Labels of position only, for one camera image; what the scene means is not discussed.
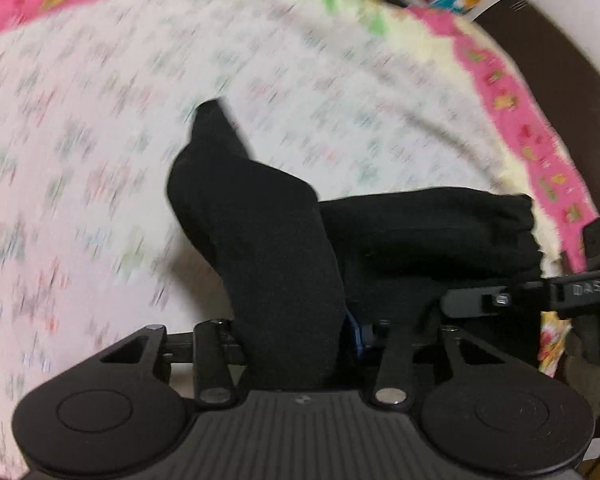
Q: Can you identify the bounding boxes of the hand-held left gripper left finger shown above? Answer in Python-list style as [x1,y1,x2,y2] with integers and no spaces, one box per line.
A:
[99,319,248,406]

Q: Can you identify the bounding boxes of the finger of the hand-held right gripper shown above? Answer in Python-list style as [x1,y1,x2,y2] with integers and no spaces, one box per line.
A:
[439,282,553,320]

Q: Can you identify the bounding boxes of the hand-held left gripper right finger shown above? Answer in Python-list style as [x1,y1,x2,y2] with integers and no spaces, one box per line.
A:
[345,310,486,407]

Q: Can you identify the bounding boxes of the person's right hand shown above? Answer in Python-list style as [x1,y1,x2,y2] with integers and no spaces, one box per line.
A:
[562,327,600,403]

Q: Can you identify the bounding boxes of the yellow pink printed cloth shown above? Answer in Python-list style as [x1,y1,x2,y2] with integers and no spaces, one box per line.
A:
[536,310,574,378]

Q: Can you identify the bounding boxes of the floral bed sheet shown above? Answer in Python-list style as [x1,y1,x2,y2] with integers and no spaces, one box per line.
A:
[0,0,531,478]

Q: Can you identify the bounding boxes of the pink and cream printed blanket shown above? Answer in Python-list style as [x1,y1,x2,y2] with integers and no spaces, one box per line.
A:
[0,0,600,271]

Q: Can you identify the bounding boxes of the black pants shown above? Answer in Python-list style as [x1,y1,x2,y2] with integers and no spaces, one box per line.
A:
[166,99,543,392]

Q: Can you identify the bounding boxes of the dark brown wooden furniture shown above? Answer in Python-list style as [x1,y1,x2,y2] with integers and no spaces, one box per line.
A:
[472,0,600,221]

